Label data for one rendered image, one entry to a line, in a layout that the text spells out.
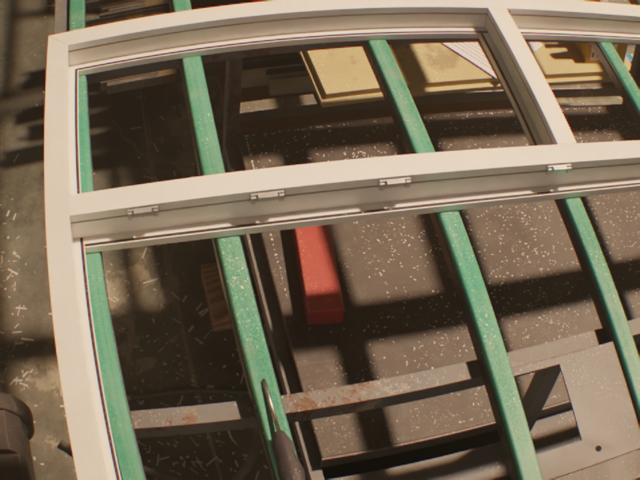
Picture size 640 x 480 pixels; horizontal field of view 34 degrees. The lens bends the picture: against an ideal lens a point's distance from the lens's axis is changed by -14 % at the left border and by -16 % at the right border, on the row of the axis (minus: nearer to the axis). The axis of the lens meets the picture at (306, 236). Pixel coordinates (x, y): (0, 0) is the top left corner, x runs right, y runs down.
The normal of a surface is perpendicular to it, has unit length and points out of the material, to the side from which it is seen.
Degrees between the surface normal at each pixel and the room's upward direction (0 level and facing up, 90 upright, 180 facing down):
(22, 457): 45
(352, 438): 0
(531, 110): 90
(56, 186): 0
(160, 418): 0
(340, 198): 90
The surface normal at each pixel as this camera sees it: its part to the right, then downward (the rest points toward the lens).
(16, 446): 0.73, -0.53
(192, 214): 0.19, 0.76
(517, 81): -0.98, 0.11
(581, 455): 0.06, -0.63
